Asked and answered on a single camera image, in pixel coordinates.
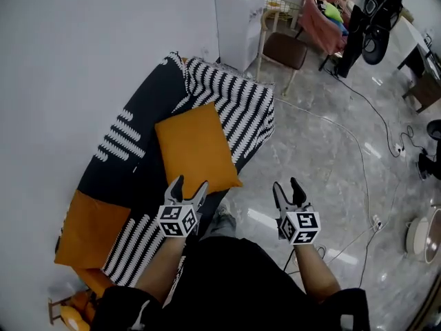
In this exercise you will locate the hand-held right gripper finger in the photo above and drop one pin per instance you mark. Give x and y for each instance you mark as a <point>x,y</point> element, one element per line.
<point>299,195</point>
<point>283,202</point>

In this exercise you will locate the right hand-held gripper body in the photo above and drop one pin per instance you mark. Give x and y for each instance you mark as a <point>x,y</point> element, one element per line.
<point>299,226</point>

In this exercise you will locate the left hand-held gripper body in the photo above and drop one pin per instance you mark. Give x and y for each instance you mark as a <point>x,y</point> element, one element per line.
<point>175,221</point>

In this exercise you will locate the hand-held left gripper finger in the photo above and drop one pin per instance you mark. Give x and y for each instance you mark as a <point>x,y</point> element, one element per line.
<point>175,191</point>
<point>200,198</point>

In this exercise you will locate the orange cushion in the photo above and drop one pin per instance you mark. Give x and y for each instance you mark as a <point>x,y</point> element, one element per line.
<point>93,229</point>
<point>196,143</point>

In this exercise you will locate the person's left forearm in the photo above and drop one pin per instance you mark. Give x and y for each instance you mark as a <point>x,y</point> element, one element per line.
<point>160,271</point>

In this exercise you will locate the person's right forearm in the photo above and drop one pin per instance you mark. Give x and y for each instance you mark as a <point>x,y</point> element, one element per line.
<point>315,274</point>

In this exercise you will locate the person's left shoe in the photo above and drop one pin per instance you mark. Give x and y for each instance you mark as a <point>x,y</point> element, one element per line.
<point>224,209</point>

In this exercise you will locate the white power strip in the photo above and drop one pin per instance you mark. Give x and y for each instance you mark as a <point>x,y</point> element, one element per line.
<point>400,149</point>
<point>377,222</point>

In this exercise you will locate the person's black clothing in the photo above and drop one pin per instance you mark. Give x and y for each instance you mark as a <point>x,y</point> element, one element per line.
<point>234,288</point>

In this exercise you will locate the orange sofa with striped cover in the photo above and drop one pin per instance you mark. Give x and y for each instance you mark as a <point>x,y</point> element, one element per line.
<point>151,91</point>

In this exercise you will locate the white round floor appliance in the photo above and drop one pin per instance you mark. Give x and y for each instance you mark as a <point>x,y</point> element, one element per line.
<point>422,234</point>

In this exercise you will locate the yellow plush toy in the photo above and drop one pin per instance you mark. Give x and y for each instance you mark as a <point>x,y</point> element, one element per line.
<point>77,312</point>

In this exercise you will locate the brown seat wooden chair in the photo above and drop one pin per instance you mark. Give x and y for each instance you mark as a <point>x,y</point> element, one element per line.
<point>284,50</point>

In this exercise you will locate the wooden shelf trolley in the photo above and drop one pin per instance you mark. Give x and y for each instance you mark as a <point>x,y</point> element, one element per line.
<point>51,309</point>

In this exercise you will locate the black hanging cloth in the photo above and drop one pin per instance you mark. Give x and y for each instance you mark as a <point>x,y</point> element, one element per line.
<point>351,43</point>

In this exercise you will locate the brown wooden stool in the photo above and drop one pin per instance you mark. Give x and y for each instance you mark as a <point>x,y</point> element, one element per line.
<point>425,91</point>

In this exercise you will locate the black office chair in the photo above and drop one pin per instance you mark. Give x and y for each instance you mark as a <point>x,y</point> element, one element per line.
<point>379,43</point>

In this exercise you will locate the pink blanket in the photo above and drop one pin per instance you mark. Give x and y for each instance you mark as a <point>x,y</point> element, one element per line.
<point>317,22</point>

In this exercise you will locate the blue cloth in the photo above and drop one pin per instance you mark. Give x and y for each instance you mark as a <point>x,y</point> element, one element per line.
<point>339,26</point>

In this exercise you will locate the white water dispenser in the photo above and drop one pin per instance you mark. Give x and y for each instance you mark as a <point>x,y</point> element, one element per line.
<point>237,26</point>

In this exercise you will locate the lime green cloth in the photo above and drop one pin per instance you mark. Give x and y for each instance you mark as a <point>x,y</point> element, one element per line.
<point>333,12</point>

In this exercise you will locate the white desk with black legs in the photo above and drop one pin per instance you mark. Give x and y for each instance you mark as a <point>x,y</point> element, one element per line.
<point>410,36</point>

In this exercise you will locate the black metal frame chair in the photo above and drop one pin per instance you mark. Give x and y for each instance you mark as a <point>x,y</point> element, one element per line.
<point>325,59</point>

